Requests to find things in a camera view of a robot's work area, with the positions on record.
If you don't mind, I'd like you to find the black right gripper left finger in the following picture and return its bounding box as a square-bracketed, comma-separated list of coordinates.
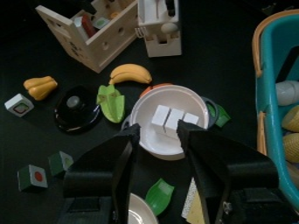
[62, 122, 143, 224]

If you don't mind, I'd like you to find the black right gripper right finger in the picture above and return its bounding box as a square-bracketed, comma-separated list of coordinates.
[176, 119, 280, 224]

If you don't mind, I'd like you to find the green wrapped sushi cube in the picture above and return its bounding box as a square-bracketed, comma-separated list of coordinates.
[46, 150, 76, 178]

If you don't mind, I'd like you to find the green toy leaf piece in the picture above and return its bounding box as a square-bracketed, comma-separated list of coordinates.
[205, 103, 232, 129]

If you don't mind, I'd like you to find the sushi cube red centre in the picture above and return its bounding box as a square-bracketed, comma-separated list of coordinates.
[16, 164, 49, 193]

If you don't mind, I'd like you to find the white rice sushi block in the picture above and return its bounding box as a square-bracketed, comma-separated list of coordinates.
[163, 108, 185, 137]
[181, 112, 201, 126]
[151, 104, 172, 136]

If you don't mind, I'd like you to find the yellow toy corn piece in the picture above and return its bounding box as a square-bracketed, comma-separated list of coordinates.
[280, 105, 299, 133]
[281, 132, 299, 164]

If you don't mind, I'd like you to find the white sushi cube green filling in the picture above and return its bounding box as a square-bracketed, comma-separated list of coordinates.
[4, 93, 34, 118]

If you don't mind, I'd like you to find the orange toy food piece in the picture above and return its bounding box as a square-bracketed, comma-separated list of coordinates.
[137, 82, 175, 99]

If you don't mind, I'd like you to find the red toy food piece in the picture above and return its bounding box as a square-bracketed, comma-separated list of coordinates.
[80, 14, 98, 39]

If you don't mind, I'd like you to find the small sushi piece green centre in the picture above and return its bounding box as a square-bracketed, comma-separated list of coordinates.
[92, 16, 110, 31]

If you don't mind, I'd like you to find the yellow toy cheese slice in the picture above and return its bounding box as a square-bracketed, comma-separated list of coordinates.
[180, 176, 207, 224]

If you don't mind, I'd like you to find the dark grey toy pot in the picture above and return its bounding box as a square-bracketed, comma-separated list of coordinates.
[200, 95, 221, 130]

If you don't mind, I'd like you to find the white plate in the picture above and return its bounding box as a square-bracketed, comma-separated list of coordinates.
[127, 192, 160, 224]

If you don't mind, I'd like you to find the green toy lettuce leaf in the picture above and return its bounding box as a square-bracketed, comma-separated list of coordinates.
[96, 84, 127, 124]
[144, 178, 176, 217]

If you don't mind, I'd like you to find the black pot lid grey knob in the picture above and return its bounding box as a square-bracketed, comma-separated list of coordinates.
[52, 84, 104, 136]

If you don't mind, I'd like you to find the white bowl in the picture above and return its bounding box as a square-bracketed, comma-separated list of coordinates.
[127, 84, 211, 162]

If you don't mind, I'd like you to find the yellow-orange toy bell pepper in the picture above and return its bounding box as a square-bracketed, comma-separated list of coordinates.
[22, 75, 60, 102]

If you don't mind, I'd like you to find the yellow toy banana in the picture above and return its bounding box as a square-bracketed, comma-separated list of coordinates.
[106, 63, 153, 86]

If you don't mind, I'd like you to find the light wooden crate box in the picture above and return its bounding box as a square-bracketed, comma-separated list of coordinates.
[34, 0, 140, 74]

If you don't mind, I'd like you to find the white wooden utensil holder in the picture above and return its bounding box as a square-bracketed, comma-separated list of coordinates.
[135, 0, 183, 59]

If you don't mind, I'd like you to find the white toy fork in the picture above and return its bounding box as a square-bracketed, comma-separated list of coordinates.
[135, 26, 147, 39]

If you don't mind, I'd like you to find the small white toy egg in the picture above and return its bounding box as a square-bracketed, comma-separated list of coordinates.
[160, 22, 180, 35]

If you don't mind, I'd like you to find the teal basket orange handle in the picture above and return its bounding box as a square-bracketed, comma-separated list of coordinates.
[251, 8, 299, 212]

